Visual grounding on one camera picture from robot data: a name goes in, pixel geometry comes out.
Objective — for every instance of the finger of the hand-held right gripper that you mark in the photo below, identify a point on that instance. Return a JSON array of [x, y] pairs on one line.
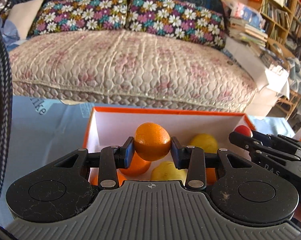
[[285, 142], [245, 145]]

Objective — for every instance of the red tomato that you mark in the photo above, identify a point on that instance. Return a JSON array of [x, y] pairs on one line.
[[244, 129]]

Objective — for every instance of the yellow apple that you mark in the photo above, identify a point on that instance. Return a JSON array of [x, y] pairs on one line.
[[204, 142]]

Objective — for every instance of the wooden bookshelf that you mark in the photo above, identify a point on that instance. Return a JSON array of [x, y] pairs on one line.
[[293, 10]]

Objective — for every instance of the colourful plastic package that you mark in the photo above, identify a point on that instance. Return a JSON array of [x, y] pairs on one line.
[[245, 12]]

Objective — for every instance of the blue tablecloth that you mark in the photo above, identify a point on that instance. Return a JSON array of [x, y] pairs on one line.
[[53, 130]]

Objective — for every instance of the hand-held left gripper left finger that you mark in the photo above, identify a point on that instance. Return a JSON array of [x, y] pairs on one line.
[[129, 152]]

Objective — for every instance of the crumpled blue sheet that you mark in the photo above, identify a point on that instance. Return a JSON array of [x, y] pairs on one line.
[[11, 27]]

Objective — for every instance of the beige pillow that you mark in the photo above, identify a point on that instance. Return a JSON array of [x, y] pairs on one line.
[[25, 15]]

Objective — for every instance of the rows of upright books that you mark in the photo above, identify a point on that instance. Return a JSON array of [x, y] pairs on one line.
[[278, 17]]

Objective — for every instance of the floral cushion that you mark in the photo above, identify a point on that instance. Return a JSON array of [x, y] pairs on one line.
[[78, 12], [175, 17]]

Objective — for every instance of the white sheet cover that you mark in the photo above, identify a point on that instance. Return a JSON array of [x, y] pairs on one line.
[[253, 62]]

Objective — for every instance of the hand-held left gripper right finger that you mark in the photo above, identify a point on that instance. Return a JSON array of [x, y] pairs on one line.
[[176, 152]]

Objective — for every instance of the quilted sofa cover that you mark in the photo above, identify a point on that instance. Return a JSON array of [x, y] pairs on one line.
[[115, 67]]

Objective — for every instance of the stack of books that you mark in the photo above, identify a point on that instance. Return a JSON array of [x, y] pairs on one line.
[[253, 32]]

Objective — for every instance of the large orange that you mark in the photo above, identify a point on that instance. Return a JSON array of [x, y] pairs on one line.
[[138, 167], [151, 140]]

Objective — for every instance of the yellow-green pear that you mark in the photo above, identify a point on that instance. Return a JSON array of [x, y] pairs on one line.
[[165, 171]]

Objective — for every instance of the grey spotted chair cushion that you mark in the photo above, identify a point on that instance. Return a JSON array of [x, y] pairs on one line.
[[300, 77]]

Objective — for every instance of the orange cardboard box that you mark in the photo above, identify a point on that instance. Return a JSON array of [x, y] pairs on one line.
[[110, 127]]

